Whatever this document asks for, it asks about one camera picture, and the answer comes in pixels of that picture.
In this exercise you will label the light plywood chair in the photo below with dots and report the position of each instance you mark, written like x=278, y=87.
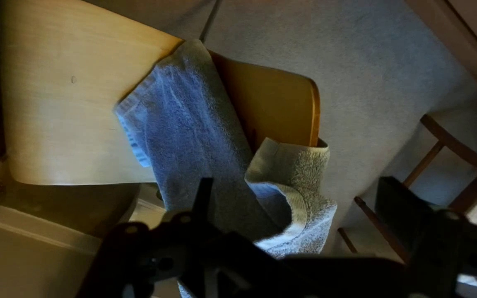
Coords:
x=61, y=110

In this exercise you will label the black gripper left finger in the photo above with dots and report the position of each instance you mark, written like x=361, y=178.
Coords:
x=204, y=199

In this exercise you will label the dark wooden chair frame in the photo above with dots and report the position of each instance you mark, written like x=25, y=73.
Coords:
x=454, y=145

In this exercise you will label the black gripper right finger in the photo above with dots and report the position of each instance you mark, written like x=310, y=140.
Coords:
x=401, y=213

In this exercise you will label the grey-blue terry towel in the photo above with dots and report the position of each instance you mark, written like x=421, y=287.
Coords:
x=194, y=126

